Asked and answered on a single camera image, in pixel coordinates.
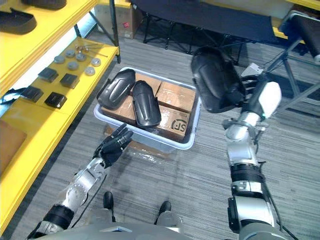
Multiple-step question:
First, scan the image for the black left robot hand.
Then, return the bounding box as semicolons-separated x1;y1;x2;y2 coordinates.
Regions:
92;123;135;169

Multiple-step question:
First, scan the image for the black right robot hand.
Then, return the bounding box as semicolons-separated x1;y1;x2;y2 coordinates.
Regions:
240;74;283;120

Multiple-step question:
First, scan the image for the black plastic housing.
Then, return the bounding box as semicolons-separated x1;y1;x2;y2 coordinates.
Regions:
0;7;38;36
96;69;137;110
131;80;162;130
190;45;247;114
20;0;67;11

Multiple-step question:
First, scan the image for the yellow shelf unit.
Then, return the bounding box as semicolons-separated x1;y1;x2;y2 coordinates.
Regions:
0;0;120;227

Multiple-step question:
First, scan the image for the small white box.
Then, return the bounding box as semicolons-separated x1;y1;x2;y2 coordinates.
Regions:
245;62;264;76

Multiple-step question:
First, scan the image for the flat taped cardboard sheet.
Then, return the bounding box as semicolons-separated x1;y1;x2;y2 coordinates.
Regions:
103;124;176;164

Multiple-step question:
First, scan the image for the plain brown cardboard box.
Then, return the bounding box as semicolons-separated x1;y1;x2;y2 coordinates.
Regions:
129;73;163;97
156;80;197;114
100;95;137;126

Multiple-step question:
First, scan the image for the grey plastic bin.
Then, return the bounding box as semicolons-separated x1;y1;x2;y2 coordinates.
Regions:
93;66;202;151

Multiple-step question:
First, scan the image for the dark left robot foot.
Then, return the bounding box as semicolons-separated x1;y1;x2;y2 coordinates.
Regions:
103;191;115;211

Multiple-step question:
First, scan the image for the dark robot foot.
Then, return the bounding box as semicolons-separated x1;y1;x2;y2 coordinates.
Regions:
103;191;115;211
157;200;173;217

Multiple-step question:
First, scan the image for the cardboard box with SF print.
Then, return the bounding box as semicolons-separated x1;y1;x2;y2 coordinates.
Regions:
149;104;191;144

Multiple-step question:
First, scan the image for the black folding stand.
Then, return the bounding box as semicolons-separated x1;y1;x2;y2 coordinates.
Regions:
259;9;320;118

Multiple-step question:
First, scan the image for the small black square part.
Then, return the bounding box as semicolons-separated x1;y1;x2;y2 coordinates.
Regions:
20;85;45;103
44;91;68;109
59;72;81;89
37;67;59;84

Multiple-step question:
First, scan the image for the dark right robot foot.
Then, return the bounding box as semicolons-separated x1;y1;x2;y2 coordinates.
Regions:
157;200;173;217

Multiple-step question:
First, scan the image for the silver robot body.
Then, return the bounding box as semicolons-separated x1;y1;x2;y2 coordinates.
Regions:
86;208;195;240

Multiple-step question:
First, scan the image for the metal pin with ball head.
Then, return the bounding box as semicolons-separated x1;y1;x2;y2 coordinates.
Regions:
84;47;109;58
79;44;103;53
74;42;99;51

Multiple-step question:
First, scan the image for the black folding cot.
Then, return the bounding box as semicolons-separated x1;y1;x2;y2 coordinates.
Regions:
129;0;281;66

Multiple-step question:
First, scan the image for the large cardboard box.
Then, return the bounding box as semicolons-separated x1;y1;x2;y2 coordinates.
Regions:
94;0;144;40

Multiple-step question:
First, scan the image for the blue strap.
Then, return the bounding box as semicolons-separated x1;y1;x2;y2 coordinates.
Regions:
0;87;27;105

